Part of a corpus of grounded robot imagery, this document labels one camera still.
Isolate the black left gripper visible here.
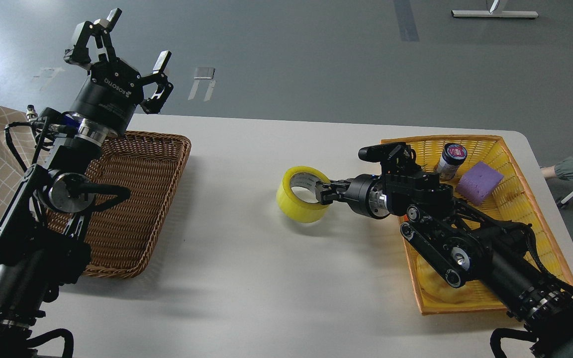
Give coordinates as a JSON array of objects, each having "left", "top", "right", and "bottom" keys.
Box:
[{"left": 64, "top": 8, "right": 175, "bottom": 138}]

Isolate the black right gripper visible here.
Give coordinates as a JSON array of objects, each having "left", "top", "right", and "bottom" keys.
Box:
[{"left": 315, "top": 174, "right": 385, "bottom": 219}]

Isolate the yellow tape roll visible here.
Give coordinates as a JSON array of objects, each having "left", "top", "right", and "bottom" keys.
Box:
[{"left": 276, "top": 166, "right": 330, "bottom": 224}]

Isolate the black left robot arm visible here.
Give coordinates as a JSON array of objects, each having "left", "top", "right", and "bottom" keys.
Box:
[{"left": 0, "top": 8, "right": 174, "bottom": 358}]

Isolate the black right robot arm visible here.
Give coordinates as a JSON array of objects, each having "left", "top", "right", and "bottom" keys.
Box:
[{"left": 314, "top": 142, "right": 573, "bottom": 358}]

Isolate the brown wicker basket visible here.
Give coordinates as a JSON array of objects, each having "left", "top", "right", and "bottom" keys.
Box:
[{"left": 56, "top": 131, "right": 191, "bottom": 283}]

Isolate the small jar blue lid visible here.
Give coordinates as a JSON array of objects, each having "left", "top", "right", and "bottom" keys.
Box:
[{"left": 435, "top": 143, "right": 468, "bottom": 181}]

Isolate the toy croissant bread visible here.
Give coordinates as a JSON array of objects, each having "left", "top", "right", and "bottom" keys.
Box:
[{"left": 415, "top": 256, "right": 470, "bottom": 304}]

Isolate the purple sponge block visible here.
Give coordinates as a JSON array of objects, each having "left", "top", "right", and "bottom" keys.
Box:
[{"left": 455, "top": 161, "right": 504, "bottom": 206}]

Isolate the yellow plastic basket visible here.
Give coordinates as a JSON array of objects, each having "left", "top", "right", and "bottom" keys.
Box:
[{"left": 381, "top": 135, "right": 573, "bottom": 314}]

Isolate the white metal stand base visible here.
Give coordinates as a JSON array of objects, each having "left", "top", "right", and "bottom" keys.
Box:
[{"left": 451, "top": 0, "right": 539, "bottom": 19}]

